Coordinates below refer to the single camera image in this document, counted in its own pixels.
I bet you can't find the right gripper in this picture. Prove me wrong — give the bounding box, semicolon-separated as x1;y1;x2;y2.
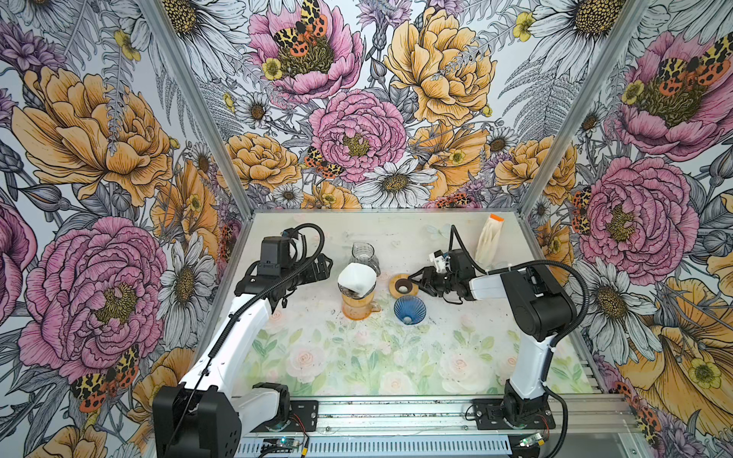
407;265;459;299

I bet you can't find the blue glass dripper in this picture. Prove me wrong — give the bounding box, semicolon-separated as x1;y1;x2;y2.
393;296;427;326

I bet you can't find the single white coffee filter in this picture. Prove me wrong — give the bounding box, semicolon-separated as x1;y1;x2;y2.
337;263;377;292

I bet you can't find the white coffee filter stack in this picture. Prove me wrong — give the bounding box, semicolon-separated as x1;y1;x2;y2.
473;214;504;270

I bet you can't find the clear grey glass pitcher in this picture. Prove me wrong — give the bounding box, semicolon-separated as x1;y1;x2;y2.
350;242;381;277

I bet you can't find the orange glass pitcher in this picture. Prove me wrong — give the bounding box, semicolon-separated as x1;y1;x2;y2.
342;293;382;321

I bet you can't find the grey glass dripper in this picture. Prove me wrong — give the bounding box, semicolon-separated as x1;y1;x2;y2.
339;284;375;301

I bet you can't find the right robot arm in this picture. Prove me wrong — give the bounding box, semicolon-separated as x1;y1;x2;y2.
406;249;578;429

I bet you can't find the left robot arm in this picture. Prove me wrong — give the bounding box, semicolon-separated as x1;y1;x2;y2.
152;254;333;457

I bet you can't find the green circuit board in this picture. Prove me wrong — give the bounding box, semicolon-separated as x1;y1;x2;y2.
260;437;302;457

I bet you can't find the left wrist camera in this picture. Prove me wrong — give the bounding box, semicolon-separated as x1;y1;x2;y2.
257;236;298;277

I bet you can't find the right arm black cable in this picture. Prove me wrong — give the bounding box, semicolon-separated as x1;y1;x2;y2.
447;224;591;350

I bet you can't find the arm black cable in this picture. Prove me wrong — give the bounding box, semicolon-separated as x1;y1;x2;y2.
447;224;591;350
162;222;326;458

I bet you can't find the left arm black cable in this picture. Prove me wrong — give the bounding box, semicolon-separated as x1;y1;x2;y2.
162;222;326;458

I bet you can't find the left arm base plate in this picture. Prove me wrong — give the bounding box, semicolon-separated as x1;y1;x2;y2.
283;399;320;433

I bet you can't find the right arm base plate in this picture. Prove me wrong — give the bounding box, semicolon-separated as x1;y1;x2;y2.
464;398;557;431

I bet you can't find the white vented cable duct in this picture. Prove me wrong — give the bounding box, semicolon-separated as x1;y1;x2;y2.
234;437;512;458

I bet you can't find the aluminium mounting rail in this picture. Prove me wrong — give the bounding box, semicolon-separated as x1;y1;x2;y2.
153;394;639;442

